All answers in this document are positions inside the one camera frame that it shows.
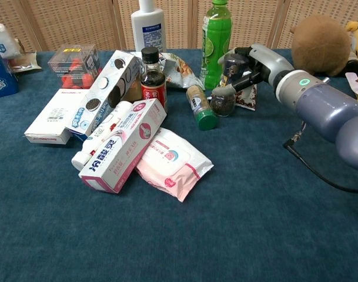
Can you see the white lotion pump bottle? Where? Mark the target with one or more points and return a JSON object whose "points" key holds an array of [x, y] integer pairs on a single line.
{"points": [[148, 28]]}

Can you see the blue printed package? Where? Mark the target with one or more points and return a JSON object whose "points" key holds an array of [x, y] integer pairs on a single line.
{"points": [[0, 77]]}

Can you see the pink white toothpaste box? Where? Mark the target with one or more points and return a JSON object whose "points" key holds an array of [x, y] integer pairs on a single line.
{"points": [[123, 147]]}

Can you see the pink wet wipes pack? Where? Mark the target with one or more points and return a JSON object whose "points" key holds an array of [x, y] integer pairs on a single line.
{"points": [[173, 163]]}

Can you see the blue oreo cookie box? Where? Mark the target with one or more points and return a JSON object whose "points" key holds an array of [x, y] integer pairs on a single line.
{"points": [[108, 91]]}

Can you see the clear box with red items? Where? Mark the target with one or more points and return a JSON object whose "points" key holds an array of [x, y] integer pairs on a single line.
{"points": [[74, 66]]}

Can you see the plain white cardboard box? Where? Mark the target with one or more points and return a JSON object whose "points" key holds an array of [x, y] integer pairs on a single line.
{"points": [[53, 117]]}

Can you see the black pepper grinder bottle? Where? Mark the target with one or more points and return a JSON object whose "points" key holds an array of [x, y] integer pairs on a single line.
{"points": [[225, 101]]}

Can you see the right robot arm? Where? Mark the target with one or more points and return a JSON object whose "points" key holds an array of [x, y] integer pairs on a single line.
{"points": [[325, 108]]}

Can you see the dark soy sauce bottle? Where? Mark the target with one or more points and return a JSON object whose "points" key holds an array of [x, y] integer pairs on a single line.
{"points": [[153, 82]]}

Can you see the brown plush toy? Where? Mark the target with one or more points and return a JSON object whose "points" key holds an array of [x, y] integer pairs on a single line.
{"points": [[321, 44]]}

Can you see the white tissue pack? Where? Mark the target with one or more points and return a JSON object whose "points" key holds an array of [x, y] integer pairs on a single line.
{"points": [[2, 41]]}

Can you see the green-capped spice jar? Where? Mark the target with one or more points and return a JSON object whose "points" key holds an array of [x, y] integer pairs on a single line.
{"points": [[200, 106]]}

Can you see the blue table cloth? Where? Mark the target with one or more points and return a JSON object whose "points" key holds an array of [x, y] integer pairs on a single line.
{"points": [[196, 205]]}

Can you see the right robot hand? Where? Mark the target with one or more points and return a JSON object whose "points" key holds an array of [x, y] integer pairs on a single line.
{"points": [[264, 66]]}

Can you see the green lime drink bottle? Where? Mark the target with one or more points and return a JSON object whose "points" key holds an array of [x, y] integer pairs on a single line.
{"points": [[216, 38]]}

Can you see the white tube with cap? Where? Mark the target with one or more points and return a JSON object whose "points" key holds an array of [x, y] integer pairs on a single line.
{"points": [[103, 132]]}

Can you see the clear plastic bag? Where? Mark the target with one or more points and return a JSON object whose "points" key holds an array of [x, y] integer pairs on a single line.
{"points": [[24, 60]]}

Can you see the nut snack bag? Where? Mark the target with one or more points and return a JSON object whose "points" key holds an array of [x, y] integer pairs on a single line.
{"points": [[178, 70]]}

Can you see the woven wooden folding screen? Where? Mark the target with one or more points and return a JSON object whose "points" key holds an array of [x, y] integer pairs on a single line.
{"points": [[78, 23]]}

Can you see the white brown snack packet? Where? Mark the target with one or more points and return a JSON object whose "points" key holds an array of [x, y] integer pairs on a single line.
{"points": [[247, 100]]}

